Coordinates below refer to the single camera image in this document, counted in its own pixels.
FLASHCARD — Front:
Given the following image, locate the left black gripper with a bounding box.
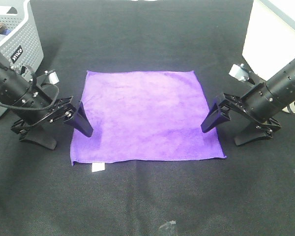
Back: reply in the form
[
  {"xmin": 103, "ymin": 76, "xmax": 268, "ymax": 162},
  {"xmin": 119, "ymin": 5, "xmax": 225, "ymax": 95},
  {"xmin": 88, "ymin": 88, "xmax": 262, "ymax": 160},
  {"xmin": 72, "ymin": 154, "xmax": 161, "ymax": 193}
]
[{"xmin": 11, "ymin": 83, "xmax": 93, "ymax": 150}]

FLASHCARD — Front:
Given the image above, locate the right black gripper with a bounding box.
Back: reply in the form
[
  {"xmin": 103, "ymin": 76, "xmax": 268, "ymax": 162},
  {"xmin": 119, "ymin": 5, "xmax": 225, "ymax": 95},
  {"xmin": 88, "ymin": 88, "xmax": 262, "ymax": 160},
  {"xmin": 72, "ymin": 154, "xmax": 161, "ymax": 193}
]
[{"xmin": 201, "ymin": 83, "xmax": 281, "ymax": 146}]

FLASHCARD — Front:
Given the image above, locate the purple microfiber towel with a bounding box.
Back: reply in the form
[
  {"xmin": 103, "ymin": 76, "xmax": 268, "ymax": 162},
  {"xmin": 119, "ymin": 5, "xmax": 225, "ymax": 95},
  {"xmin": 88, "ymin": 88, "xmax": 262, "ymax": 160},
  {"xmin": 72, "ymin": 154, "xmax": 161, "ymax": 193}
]
[{"xmin": 70, "ymin": 71, "xmax": 225, "ymax": 164}]

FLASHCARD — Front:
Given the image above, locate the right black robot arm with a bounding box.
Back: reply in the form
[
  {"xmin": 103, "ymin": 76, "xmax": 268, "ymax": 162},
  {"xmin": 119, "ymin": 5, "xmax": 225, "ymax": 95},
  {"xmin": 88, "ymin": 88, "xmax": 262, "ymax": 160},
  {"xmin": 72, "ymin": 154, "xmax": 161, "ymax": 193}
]
[{"xmin": 201, "ymin": 58, "xmax": 295, "ymax": 146}]

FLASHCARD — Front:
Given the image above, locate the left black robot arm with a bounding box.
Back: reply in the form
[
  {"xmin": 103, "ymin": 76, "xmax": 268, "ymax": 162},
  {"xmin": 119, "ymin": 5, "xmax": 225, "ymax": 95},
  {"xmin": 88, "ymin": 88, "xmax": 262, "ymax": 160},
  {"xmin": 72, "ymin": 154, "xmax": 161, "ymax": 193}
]
[{"xmin": 0, "ymin": 52, "xmax": 93, "ymax": 150}]

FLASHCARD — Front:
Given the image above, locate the black table cover cloth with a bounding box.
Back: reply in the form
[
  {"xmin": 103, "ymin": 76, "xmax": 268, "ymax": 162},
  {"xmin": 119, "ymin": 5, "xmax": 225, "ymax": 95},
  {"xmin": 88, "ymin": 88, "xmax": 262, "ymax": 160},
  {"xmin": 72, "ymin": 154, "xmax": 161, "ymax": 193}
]
[{"xmin": 0, "ymin": 0, "xmax": 295, "ymax": 236}]

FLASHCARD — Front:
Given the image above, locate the grey perforated laundry basket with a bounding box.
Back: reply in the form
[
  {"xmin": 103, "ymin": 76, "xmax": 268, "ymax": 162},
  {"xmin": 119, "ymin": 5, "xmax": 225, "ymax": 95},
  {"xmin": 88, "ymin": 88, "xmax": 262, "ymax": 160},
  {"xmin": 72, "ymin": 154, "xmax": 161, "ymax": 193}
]
[{"xmin": 0, "ymin": 0, "xmax": 43, "ymax": 117}]

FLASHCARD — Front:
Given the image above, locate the white storage box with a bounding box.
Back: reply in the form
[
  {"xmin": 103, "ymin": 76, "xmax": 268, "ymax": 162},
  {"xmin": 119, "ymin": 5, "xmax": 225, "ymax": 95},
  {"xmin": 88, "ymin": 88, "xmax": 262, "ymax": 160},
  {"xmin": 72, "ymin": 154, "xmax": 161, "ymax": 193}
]
[{"xmin": 242, "ymin": 0, "xmax": 295, "ymax": 114}]

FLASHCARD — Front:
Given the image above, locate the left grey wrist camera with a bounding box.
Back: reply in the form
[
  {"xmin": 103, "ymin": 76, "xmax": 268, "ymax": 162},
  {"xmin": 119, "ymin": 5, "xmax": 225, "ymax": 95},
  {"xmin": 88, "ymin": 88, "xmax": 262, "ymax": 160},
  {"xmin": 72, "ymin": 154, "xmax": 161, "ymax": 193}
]
[{"xmin": 44, "ymin": 70, "xmax": 59, "ymax": 85}]

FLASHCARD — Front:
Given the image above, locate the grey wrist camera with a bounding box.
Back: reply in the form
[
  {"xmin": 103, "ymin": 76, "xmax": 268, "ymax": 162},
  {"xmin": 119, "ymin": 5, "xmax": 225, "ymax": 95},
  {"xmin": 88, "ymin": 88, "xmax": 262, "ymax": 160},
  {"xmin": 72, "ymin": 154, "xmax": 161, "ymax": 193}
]
[
  {"xmin": 44, "ymin": 70, "xmax": 59, "ymax": 85},
  {"xmin": 229, "ymin": 63, "xmax": 254, "ymax": 84}
]

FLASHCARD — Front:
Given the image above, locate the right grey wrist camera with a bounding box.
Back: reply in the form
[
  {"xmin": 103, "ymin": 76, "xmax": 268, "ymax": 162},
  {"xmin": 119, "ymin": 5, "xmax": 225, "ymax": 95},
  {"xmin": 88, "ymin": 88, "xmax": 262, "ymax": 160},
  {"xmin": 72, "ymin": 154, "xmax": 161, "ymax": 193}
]
[{"xmin": 229, "ymin": 63, "xmax": 254, "ymax": 84}]

